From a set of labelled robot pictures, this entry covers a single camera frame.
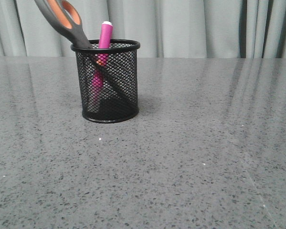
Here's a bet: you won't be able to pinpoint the black mesh pen holder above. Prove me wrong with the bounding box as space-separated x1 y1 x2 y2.
71 39 140 123

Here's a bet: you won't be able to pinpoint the grey curtain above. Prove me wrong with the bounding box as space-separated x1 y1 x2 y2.
0 0 286 58

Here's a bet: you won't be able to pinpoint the pink marker pen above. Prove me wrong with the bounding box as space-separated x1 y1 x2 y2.
90 21 113 113

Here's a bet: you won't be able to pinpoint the grey orange scissors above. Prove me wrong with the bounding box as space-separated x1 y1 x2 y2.
35 0 134 107

